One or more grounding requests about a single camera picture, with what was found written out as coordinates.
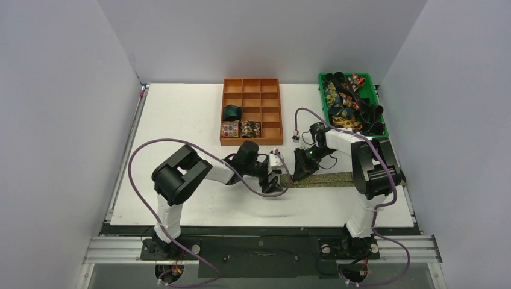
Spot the olive floral patterned tie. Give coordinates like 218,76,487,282
279,171,407,189

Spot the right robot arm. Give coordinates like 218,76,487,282
292,123,404,259

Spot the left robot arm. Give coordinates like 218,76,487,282
151,141,288,259

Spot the pile of patterned ties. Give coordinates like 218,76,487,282
322,73,387,137

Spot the rolled black floral tie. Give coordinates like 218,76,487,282
240,120,262,138

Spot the rolled dotted colourful tie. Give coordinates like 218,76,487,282
220,120,240,138

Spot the orange compartment tray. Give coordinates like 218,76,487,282
219,78,283,146

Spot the rolled dark green tie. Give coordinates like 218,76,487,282
222,104,243,122

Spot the green plastic bin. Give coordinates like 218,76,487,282
318,72,390,140

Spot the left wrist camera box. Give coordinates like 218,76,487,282
268,149,284,172

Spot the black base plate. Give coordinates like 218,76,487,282
100,224,415,280

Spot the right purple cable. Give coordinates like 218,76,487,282
294,107,411,288

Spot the purple cable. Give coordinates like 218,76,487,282
294,107,411,288
127,138,292,288

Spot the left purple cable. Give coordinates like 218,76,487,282
127,138,292,288

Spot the aluminium frame rail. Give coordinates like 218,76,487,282
76,235,447,288

